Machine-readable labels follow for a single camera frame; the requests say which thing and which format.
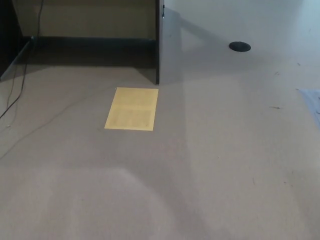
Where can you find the yellow paper sheet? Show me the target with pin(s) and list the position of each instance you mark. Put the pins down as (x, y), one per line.
(132, 110)

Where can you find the black round floor cap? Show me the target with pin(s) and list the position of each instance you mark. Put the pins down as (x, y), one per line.
(239, 46)

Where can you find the wooden desk with dark edges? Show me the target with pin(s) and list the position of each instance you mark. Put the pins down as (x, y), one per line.
(100, 17)

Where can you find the pale blue sheet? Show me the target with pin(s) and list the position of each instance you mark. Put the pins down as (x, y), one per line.
(312, 98)

